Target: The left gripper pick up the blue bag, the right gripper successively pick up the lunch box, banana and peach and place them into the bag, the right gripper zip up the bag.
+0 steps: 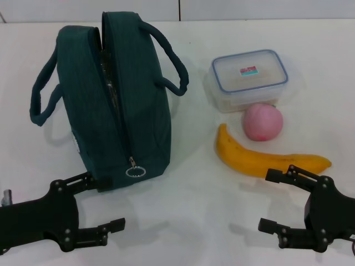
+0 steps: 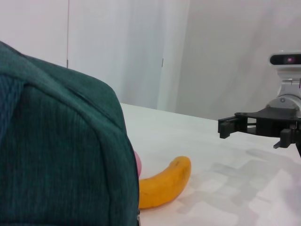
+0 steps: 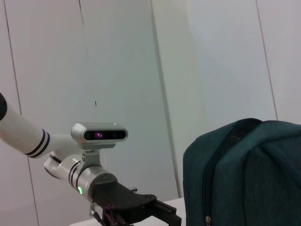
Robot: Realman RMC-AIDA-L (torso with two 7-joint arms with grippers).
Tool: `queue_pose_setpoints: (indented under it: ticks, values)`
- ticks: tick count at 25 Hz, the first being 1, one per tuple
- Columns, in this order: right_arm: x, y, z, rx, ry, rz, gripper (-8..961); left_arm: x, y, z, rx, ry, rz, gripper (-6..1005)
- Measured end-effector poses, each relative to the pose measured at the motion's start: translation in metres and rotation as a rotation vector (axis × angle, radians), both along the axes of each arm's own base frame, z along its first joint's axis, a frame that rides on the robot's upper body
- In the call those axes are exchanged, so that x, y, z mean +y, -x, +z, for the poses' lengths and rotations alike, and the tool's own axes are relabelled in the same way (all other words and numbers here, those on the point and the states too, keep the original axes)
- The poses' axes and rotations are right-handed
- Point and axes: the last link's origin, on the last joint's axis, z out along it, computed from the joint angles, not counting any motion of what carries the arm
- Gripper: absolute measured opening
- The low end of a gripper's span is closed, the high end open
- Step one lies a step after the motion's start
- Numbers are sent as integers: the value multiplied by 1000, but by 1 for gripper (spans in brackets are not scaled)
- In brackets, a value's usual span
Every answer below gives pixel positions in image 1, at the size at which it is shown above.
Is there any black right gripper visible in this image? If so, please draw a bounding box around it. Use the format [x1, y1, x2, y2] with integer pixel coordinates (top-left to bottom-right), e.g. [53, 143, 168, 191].
[257, 163, 355, 254]

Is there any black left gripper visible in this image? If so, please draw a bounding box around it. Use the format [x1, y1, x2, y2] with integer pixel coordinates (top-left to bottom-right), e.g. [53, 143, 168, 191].
[0, 171, 126, 254]

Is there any metal zipper pull ring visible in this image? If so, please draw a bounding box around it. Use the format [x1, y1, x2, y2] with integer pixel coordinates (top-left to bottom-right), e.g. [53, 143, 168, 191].
[125, 156, 146, 178]

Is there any yellow banana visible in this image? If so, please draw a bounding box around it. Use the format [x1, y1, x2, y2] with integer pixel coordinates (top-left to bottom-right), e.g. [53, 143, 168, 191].
[215, 123, 333, 178]

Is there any pink peach toy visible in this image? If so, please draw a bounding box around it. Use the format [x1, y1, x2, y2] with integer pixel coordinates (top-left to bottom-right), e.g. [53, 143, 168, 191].
[243, 104, 284, 141]

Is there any dark teal insulated lunch bag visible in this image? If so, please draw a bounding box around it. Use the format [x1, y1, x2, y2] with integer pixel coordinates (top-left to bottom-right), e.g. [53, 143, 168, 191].
[29, 11, 190, 195]

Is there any clear blue-rimmed food container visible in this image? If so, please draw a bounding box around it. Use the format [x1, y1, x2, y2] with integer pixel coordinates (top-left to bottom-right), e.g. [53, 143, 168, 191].
[211, 49, 289, 113]

